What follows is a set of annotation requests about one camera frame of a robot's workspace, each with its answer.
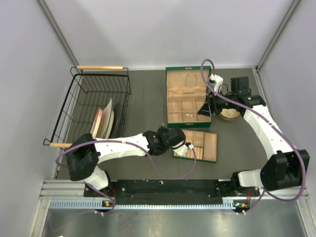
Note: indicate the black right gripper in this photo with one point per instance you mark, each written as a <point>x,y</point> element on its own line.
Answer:
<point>205,110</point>

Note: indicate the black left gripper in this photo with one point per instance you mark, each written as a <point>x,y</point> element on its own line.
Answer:
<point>162,129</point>

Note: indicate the green jewelry tray insert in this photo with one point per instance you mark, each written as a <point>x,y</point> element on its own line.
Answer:
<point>205,145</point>

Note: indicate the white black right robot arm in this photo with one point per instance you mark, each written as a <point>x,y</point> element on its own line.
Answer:
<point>286,166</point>

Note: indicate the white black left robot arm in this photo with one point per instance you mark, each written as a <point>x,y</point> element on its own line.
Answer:
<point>84,155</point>

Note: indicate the green jewelry box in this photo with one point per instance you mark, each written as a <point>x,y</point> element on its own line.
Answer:
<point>186,92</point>

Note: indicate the beige ceramic bowl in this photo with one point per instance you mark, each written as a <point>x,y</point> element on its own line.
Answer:
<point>229,114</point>

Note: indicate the dark plate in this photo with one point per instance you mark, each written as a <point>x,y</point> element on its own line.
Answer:
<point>118,122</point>

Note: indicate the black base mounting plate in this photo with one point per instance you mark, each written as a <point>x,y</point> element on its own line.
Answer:
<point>210,187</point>

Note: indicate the white plate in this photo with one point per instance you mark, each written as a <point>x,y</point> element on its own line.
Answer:
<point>106,122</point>

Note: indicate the pink rimmed plate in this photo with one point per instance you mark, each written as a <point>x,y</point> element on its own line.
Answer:
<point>96,122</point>

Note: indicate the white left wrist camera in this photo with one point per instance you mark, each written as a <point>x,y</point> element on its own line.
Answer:
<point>182,149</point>

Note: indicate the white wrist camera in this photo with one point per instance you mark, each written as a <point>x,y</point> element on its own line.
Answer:
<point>182,149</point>
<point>215,82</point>

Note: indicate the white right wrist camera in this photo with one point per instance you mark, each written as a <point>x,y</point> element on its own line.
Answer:
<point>215,82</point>

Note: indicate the black wire basket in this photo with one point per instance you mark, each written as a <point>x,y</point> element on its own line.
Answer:
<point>91,88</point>

